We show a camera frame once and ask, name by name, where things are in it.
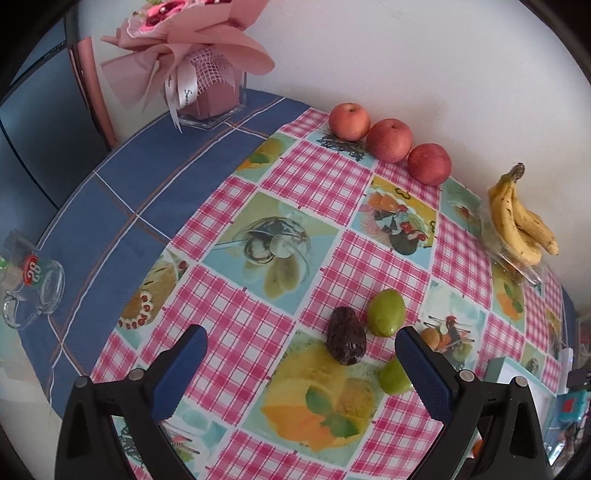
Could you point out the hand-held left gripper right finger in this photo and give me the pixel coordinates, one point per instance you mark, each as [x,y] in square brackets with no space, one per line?
[425,374]

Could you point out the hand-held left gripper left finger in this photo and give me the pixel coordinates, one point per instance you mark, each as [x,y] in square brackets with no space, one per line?
[180,374]

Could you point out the large oval green fruit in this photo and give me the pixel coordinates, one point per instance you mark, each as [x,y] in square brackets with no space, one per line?
[392,378]

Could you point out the small brown kiwi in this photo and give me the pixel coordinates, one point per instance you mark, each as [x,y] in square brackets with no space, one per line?
[433,338]

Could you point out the small round green fruit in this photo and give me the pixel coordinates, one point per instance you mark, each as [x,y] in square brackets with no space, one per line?
[386,313]

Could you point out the white tray with teal rim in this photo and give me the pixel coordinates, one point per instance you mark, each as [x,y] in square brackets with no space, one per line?
[498,369]

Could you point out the wrinkled dark avocado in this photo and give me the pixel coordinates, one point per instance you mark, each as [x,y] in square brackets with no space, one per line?
[346,337]

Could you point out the clear plastic fruit container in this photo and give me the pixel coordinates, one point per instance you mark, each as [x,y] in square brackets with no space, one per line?
[512,270]

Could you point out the white power strip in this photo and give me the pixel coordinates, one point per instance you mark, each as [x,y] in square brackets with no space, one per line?
[567,360]

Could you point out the teal device with red patch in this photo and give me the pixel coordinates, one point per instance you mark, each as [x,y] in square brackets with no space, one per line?
[575,406]

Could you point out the black plug adapter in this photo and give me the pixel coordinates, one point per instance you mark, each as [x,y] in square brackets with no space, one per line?
[579,377]

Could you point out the clear glass mug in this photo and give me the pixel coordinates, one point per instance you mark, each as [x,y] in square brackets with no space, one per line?
[46,286]

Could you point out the banana bunch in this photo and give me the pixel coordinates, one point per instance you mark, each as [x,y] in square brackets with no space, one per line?
[508,217]

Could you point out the red apple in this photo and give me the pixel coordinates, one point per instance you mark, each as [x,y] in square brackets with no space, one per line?
[429,165]
[389,141]
[349,121]

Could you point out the pink checkered printed tablecloth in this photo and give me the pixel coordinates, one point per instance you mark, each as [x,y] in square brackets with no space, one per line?
[295,170]

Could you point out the square clear glass vase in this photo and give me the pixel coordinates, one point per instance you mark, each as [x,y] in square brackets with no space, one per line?
[212,99]

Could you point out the pink chair back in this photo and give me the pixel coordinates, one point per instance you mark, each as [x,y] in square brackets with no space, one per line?
[92,92]

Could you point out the pink wrapped flower bouquet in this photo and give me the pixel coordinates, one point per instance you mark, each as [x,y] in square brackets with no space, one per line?
[203,41]

